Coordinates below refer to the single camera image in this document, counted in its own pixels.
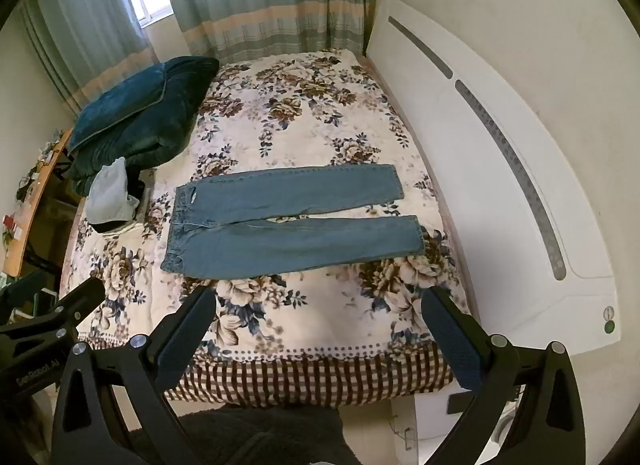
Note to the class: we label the dark teal velvet pillow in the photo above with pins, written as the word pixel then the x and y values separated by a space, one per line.
pixel 135 100

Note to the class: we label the light blue cloth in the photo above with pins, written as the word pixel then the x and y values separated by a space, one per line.
pixel 110 190

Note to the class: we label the dark grey fleece clothing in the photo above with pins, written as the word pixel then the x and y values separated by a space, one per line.
pixel 260 435

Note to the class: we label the wooden desk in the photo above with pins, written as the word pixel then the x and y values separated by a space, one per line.
pixel 40 200

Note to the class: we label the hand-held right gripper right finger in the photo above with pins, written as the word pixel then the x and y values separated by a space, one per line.
pixel 455 345

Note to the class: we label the white headboard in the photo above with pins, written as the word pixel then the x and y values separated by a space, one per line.
pixel 450 145

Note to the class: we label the dark teal folded blanket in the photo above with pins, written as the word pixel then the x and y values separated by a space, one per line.
pixel 135 155

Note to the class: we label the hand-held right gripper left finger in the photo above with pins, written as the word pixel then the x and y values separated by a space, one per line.
pixel 175 342

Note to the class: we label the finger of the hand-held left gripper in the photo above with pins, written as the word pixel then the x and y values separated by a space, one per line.
pixel 75 301

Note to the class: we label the floral bed blanket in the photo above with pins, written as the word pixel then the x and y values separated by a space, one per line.
pixel 300 110

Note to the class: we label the blue denim pants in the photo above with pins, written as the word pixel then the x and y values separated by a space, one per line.
pixel 300 245

